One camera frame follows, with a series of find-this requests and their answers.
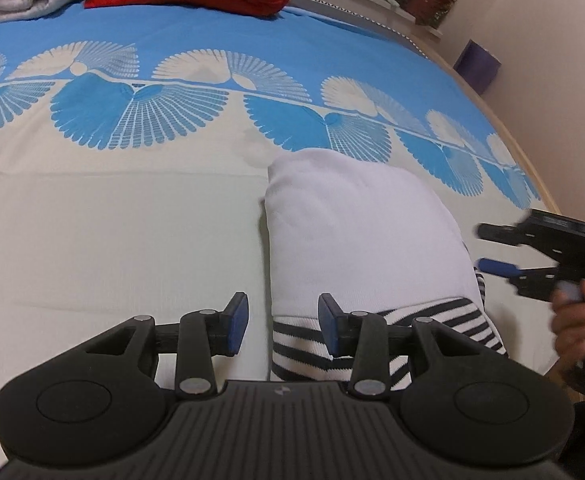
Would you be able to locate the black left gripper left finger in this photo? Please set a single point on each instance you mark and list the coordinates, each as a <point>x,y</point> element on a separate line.
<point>113,393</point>

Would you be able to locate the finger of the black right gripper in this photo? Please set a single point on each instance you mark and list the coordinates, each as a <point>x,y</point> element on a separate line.
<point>504,235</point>
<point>514,272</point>

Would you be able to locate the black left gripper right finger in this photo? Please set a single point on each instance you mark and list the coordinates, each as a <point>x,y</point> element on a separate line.
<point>454,396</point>

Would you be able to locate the black white striped garment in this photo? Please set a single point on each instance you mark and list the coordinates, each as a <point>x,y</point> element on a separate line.
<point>377,239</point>

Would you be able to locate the person's right hand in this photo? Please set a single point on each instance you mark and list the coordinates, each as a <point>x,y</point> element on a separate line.
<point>568,326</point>

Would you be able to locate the purple box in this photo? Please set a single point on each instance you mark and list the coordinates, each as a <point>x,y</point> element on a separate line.
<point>477,66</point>

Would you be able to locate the blue white patterned bedsheet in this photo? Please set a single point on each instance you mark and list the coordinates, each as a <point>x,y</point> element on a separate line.
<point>135,144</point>

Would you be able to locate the wooden bed frame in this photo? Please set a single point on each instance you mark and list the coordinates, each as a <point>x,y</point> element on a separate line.
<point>513,146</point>

